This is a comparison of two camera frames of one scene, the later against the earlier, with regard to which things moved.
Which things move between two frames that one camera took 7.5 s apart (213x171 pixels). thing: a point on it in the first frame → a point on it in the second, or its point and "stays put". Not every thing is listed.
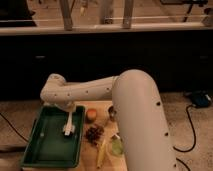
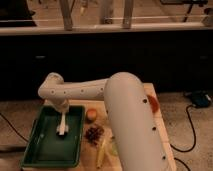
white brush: (69, 107) → (62, 128)
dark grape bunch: (93, 133) stays put
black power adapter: (201, 99) stays put
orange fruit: (91, 113) stays put
